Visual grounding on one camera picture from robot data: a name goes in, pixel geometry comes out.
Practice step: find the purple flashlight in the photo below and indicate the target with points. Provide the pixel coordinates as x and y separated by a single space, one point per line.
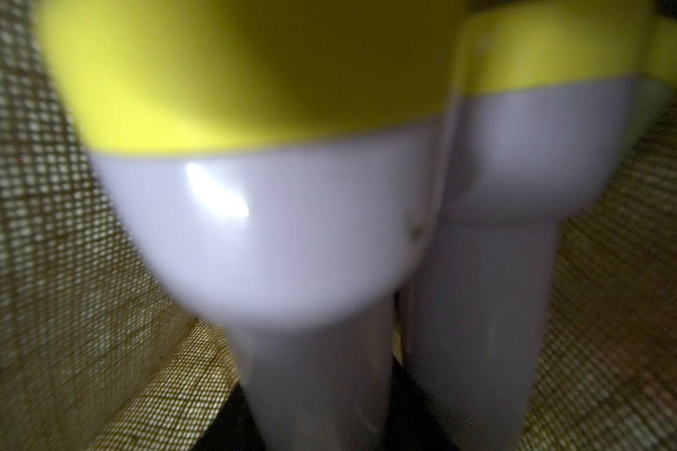
542 94
279 165

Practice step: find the brown burlap tote bag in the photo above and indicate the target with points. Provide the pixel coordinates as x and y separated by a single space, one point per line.
95 355

